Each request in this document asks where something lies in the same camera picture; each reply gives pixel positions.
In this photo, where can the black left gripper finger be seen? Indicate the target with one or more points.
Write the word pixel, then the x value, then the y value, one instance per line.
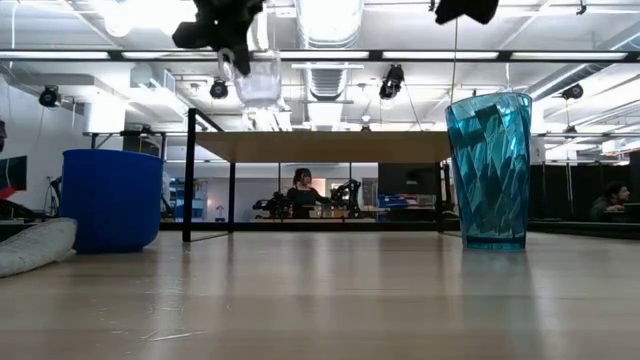
pixel 241 52

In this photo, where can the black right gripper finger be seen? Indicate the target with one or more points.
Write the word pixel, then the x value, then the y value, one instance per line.
pixel 449 10

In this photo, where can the clear glass mug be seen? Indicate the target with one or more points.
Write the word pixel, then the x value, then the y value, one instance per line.
pixel 259 82

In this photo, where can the teal faceted plastic tumbler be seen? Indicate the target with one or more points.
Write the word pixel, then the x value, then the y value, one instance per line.
pixel 492 175

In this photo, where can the blue plastic mug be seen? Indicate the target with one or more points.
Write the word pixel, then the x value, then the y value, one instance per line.
pixel 111 200

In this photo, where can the black background robot arm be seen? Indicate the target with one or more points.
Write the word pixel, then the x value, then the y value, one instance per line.
pixel 348 195
pixel 274 204

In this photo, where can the wooden shelf with black legs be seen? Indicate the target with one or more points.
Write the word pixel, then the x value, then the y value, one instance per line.
pixel 325 146

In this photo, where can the black ceiling spotlight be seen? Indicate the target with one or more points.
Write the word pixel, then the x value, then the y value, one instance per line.
pixel 49 96
pixel 573 92
pixel 391 82
pixel 218 89

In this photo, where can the person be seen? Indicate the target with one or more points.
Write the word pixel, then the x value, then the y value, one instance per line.
pixel 607 202
pixel 302 197

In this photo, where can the blue storage bin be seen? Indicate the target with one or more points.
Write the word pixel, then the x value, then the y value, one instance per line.
pixel 397 201

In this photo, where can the black room partition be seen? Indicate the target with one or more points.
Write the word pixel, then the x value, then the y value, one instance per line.
pixel 565 190

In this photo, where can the grey folded cloth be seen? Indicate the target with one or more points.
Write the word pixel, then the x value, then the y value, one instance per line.
pixel 35 245

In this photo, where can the silver ceiling air duct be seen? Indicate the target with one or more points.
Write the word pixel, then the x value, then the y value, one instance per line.
pixel 327 30

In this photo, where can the black aluminium rig frame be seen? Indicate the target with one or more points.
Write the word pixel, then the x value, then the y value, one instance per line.
pixel 116 55

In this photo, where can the dark wall monitor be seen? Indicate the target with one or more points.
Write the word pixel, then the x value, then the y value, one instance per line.
pixel 12 172

